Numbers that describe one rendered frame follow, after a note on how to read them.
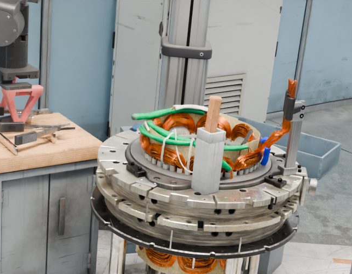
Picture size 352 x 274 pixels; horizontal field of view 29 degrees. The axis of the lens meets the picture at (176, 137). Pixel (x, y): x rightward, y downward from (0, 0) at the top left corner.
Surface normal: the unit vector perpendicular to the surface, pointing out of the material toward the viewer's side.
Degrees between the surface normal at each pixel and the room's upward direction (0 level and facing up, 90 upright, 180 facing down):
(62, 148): 0
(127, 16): 90
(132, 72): 90
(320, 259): 0
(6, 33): 90
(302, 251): 0
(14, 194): 90
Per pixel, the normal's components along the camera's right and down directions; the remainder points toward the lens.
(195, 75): 0.04, 0.33
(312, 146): -0.52, 0.24
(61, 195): 0.57, 0.33
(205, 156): -0.79, 0.13
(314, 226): 0.10, -0.94
